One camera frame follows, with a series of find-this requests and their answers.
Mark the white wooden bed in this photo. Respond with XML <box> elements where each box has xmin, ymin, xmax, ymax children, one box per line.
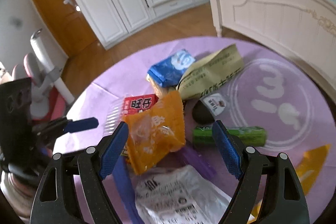
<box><xmin>210</xmin><ymin>0</ymin><xmax>335</xmax><ymax>100</ymax></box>

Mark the pink child chair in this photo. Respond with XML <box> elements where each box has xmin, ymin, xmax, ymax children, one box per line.
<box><xmin>1</xmin><ymin>28</ymin><xmax>75</xmax><ymax>122</ymax></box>

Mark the blue tissue pack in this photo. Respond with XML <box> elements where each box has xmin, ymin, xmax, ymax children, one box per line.
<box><xmin>147</xmin><ymin>49</ymin><xmax>195</xmax><ymax>88</ymax></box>

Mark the orange snack bag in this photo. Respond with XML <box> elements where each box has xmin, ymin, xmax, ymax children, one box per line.
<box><xmin>122</xmin><ymin>90</ymin><xmax>186</xmax><ymax>175</ymax></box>

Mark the purple round tablecloth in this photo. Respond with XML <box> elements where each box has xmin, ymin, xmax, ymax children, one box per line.
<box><xmin>52</xmin><ymin>36</ymin><xmax>336</xmax><ymax>224</ymax></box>

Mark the blue long wrapper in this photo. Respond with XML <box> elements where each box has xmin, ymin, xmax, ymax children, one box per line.
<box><xmin>112</xmin><ymin>155</ymin><xmax>144</xmax><ymax>224</ymax></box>

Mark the beige paper bag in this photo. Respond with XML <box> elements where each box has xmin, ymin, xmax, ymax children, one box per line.
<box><xmin>176</xmin><ymin>44</ymin><xmax>244</xmax><ymax>101</ymax></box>

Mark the red Wangzai milk carton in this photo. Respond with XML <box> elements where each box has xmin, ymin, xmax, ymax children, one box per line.
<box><xmin>121</xmin><ymin>94</ymin><xmax>158</xmax><ymax>115</ymax></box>

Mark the orange wooden door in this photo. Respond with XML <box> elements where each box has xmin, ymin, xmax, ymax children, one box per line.
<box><xmin>33</xmin><ymin>0</ymin><xmax>98</xmax><ymax>57</ymax></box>

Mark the yellow envelope package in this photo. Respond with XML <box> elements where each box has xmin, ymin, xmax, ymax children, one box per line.
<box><xmin>249</xmin><ymin>144</ymin><xmax>332</xmax><ymax>217</ymax></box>

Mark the green wipes pack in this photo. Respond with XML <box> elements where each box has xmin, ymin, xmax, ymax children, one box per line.
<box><xmin>193</xmin><ymin>126</ymin><xmax>267</xmax><ymax>147</ymax></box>

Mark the white plastic bag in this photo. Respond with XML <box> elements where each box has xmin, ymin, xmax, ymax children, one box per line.
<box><xmin>134</xmin><ymin>165</ymin><xmax>231</xmax><ymax>223</ymax></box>

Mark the small black white pouch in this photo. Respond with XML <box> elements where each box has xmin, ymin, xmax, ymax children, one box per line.
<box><xmin>191</xmin><ymin>93</ymin><xmax>230</xmax><ymax>125</ymax></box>

